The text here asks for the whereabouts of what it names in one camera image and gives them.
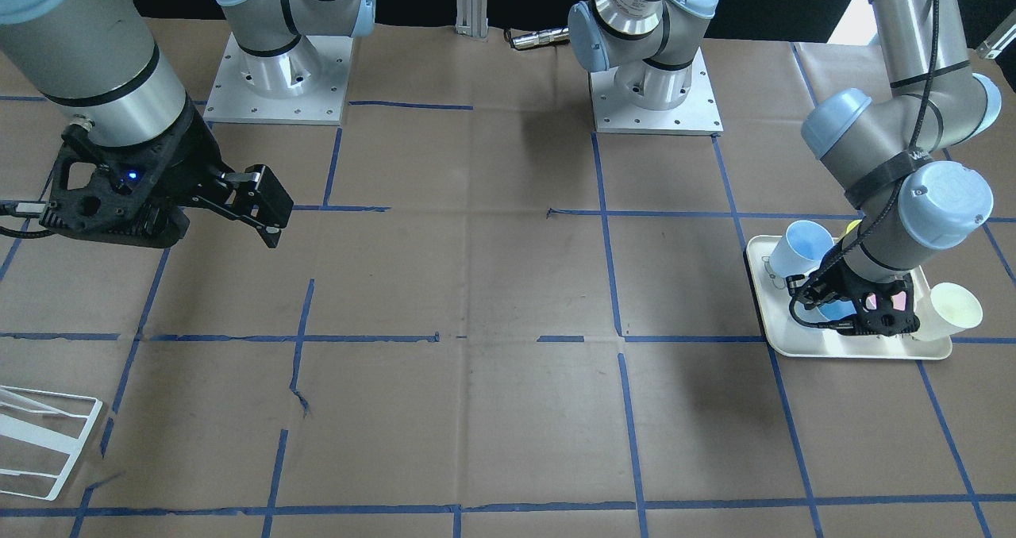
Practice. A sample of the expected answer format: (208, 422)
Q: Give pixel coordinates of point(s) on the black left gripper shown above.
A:
(850, 281)

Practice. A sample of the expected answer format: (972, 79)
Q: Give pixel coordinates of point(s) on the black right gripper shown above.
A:
(181, 159)

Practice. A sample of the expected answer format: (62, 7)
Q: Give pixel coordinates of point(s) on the light blue transferred cup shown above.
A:
(837, 310)

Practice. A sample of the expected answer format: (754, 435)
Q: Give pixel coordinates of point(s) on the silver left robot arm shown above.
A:
(914, 206)

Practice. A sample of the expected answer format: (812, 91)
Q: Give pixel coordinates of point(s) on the pale green cup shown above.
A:
(946, 309)

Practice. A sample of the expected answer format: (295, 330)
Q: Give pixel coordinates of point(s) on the yellow cup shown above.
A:
(851, 226)

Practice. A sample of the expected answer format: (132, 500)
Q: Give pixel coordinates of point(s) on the blue cup on tray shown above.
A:
(801, 249)

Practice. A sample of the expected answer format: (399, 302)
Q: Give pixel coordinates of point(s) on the silver cylindrical connector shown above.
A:
(539, 39)

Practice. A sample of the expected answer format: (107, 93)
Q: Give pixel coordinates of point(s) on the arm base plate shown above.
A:
(304, 86)
(639, 99)

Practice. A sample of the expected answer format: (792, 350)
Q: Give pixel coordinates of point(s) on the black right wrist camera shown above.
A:
(108, 195)

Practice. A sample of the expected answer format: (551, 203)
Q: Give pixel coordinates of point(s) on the aluminium frame post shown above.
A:
(471, 19)

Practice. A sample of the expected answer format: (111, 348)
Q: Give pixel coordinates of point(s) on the white wire cup rack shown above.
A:
(43, 437)

